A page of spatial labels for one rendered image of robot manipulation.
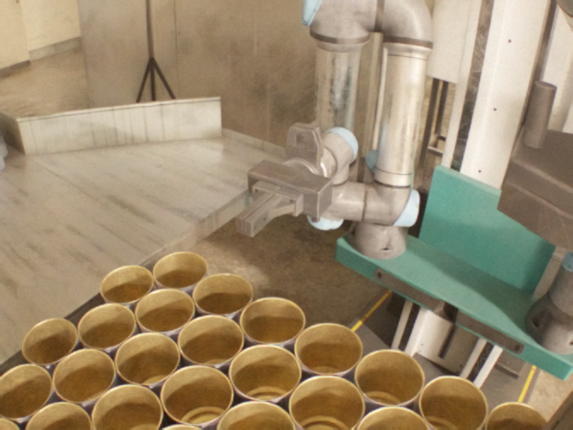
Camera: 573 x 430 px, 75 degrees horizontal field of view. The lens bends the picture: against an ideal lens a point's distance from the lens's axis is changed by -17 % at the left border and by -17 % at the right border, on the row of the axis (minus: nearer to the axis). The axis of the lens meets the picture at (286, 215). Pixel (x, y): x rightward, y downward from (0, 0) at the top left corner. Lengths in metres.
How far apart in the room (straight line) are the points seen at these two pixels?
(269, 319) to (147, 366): 0.15
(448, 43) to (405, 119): 1.50
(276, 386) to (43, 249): 0.45
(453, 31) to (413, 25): 1.47
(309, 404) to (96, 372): 0.23
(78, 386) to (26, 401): 0.07
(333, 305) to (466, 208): 1.16
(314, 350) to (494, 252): 0.69
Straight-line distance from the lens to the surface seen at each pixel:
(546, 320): 1.00
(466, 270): 1.12
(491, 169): 1.11
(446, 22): 2.28
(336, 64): 0.86
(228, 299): 0.56
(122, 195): 0.84
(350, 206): 0.85
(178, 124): 1.01
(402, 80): 0.82
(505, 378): 1.61
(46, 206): 0.87
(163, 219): 0.76
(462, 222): 1.10
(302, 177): 0.70
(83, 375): 0.51
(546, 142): 0.18
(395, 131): 0.82
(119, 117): 1.02
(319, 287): 2.17
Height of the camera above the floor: 1.51
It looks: 35 degrees down
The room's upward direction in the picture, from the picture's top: 2 degrees clockwise
